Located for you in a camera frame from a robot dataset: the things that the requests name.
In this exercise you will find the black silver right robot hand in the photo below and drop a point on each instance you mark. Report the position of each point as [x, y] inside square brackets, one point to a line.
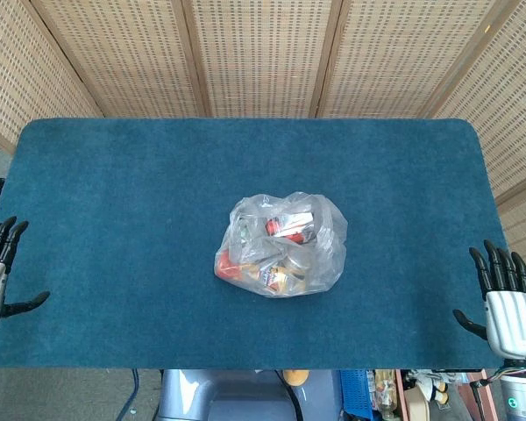
[513, 320]

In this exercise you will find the clear plastic bag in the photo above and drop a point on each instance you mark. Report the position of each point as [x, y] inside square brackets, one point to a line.
[324, 263]

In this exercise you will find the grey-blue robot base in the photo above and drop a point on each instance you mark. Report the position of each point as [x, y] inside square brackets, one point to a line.
[228, 394]

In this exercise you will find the pink storage box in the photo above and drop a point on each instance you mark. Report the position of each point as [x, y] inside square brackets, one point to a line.
[478, 397]

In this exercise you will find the white plush toy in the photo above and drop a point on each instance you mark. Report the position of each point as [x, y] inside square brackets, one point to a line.
[427, 381]

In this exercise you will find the clear plastic bottle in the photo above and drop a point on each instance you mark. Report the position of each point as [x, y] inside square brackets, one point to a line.
[385, 390]

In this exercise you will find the blue carpet table mat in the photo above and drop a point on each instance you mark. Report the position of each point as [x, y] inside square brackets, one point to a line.
[114, 197]

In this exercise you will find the blue plastic crate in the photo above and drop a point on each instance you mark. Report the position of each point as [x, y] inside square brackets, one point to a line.
[355, 392]

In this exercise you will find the yellow round object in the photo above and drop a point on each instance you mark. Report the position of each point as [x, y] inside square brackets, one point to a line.
[296, 377]

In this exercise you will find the red snack packet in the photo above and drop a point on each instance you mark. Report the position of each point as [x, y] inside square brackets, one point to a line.
[225, 268]

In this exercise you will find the yellow snack packet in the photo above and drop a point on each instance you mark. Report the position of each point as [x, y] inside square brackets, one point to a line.
[274, 278]

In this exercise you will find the red drink can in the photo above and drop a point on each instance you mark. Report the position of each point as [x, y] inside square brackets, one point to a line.
[274, 227]

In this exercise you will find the woven bamboo folding screen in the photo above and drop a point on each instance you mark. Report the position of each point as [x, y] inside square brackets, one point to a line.
[263, 57]

